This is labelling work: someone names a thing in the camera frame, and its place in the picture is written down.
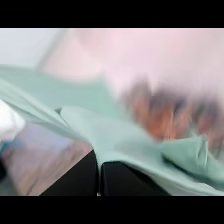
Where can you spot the mint green shirt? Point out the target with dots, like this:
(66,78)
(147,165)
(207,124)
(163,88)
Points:
(110,133)

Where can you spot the white garment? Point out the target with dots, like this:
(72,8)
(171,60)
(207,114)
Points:
(10,123)

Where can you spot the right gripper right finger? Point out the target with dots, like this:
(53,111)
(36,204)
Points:
(126,180)

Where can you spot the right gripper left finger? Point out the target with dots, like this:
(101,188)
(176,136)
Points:
(83,180)

